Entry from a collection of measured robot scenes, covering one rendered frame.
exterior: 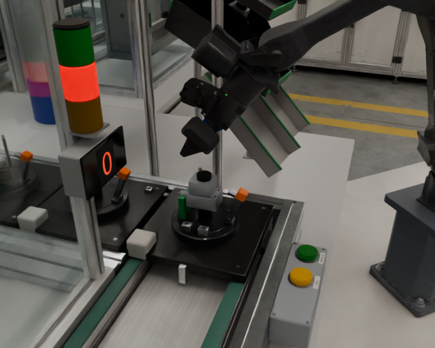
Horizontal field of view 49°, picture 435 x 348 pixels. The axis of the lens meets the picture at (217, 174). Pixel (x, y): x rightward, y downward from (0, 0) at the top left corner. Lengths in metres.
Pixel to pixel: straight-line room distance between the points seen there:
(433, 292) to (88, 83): 0.73
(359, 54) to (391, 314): 4.06
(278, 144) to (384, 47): 3.73
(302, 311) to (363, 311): 0.20
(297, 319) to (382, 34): 4.19
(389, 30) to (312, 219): 3.75
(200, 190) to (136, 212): 0.19
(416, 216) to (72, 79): 0.63
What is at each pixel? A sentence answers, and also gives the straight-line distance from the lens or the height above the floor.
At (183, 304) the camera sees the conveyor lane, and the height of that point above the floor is 0.92.
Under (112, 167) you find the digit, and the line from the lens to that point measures 0.78.
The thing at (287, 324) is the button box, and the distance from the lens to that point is 0.83.
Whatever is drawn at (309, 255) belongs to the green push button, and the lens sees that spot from 0.93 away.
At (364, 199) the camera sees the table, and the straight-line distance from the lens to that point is 1.34.
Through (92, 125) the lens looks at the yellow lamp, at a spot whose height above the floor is 1.27.
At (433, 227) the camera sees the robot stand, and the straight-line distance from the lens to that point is 0.92.
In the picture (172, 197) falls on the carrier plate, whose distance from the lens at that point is 1.09.
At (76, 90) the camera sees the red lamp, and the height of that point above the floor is 1.33.
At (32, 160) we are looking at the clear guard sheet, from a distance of 0.70.
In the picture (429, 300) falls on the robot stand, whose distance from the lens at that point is 1.04.
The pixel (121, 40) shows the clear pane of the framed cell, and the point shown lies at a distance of 1.92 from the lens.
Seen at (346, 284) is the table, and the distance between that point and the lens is 1.06.
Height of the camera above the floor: 1.56
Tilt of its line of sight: 30 degrees down
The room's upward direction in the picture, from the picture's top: straight up
